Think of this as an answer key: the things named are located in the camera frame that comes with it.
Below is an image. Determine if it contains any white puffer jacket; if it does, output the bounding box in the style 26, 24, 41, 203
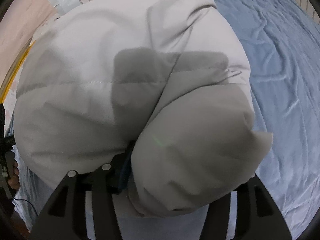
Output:
14, 0, 273, 217

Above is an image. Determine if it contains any person's left hand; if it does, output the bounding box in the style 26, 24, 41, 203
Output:
8, 161, 20, 191

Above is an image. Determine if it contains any yellow mattress edge strip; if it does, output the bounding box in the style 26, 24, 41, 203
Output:
1, 38, 34, 103

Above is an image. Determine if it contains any blue bed sheet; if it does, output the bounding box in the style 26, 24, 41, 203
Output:
12, 0, 319, 239

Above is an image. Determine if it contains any black cable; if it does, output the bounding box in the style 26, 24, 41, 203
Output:
11, 197, 40, 218

